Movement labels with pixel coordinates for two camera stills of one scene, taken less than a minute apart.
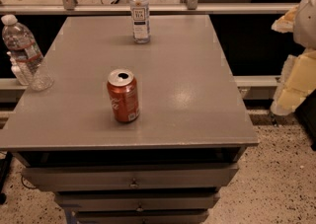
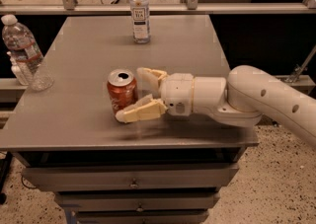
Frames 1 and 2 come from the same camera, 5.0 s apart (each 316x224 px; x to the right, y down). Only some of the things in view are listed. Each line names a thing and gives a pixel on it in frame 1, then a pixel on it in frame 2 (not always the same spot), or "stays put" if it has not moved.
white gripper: x=306 y=26 → x=178 y=94
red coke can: x=123 y=91 stays put
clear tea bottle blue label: x=139 y=12 stays put
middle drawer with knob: x=179 y=200 stays put
